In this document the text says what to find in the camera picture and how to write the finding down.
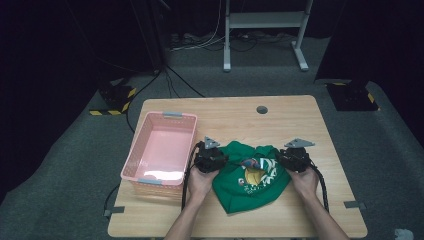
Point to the pink plastic basket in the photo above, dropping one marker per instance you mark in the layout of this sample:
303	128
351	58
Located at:
163	150

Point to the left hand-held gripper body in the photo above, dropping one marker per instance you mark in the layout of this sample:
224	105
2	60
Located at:
208	158

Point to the green printed t-shirt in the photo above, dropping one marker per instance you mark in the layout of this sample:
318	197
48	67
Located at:
250	196

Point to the person's right hand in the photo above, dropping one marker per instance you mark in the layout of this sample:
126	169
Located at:
306	183

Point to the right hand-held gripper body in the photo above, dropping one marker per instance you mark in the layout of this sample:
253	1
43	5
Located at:
296	156

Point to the black stand base striped tape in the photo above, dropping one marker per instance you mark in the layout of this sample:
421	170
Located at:
353	96
115	96

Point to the white crumpled object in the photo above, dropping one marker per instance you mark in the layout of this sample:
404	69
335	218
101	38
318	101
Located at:
403	234

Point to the white metal desk frame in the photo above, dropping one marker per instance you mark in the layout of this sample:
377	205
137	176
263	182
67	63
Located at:
266	20

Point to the black stand pole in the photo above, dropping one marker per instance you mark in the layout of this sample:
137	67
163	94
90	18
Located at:
156	36

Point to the person's left hand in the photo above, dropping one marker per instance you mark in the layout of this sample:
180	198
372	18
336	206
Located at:
201	183

